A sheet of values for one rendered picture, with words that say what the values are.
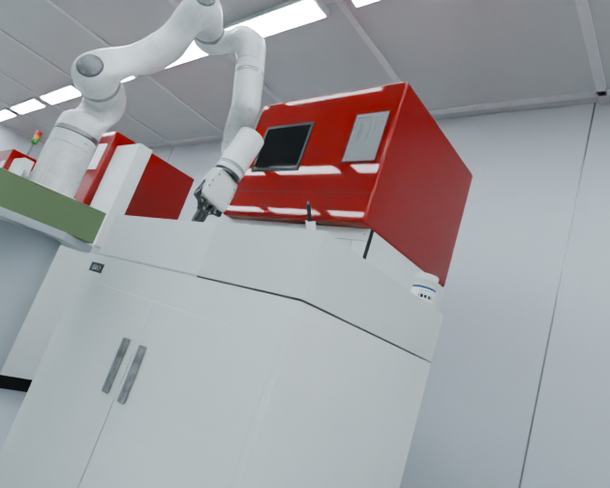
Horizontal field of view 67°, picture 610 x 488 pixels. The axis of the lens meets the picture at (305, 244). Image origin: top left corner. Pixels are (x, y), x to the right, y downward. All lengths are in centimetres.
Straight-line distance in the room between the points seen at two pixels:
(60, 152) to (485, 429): 246
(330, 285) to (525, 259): 221
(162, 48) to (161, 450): 110
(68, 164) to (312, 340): 84
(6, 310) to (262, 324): 70
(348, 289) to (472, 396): 202
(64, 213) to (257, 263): 55
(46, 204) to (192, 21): 67
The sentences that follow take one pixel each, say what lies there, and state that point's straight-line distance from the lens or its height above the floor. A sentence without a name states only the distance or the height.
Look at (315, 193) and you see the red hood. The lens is 184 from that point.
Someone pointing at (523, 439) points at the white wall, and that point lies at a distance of 286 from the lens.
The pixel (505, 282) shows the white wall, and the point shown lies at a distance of 304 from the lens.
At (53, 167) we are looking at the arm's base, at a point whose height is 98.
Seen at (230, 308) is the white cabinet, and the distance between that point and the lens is 102.
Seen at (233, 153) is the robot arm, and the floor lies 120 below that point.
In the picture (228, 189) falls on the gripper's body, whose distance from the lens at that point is 136.
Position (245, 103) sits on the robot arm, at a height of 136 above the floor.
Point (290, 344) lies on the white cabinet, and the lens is 90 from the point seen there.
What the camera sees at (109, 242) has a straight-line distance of 160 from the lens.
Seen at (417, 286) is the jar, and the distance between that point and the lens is 140.
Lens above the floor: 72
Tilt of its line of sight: 13 degrees up
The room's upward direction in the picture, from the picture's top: 19 degrees clockwise
